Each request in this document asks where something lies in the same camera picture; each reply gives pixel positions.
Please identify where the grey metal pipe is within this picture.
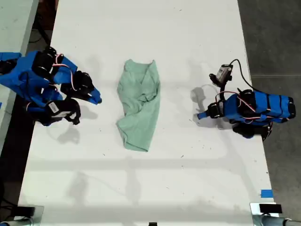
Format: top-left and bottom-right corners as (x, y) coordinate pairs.
(253, 214), (301, 226)

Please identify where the small black box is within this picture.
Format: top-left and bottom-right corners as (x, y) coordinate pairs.
(259, 203), (283, 214)
(17, 206), (36, 218)

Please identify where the short blue tape strip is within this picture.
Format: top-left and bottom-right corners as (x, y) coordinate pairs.
(260, 189), (274, 199)

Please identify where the black camera cable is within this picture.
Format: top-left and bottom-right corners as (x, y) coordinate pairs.
(228, 58), (255, 92)

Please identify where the long blue tape strip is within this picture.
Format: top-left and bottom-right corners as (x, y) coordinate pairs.
(0, 52), (22, 61)

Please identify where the black floor cable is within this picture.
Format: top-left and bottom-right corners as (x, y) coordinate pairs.
(28, 20), (52, 47)

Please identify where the black camera stalk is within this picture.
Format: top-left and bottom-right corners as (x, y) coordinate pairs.
(208, 73), (233, 95)

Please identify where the pale green T-shirt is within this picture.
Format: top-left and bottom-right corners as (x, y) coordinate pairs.
(116, 59), (162, 153)

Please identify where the pale side table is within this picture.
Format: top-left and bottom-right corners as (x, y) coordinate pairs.
(0, 0), (40, 153)

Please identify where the black camera box white label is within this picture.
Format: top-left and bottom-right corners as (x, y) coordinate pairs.
(45, 98), (82, 126)
(215, 64), (234, 83)

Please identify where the red white servo wire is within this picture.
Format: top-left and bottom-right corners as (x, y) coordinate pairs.
(215, 91), (275, 124)
(50, 53), (79, 91)

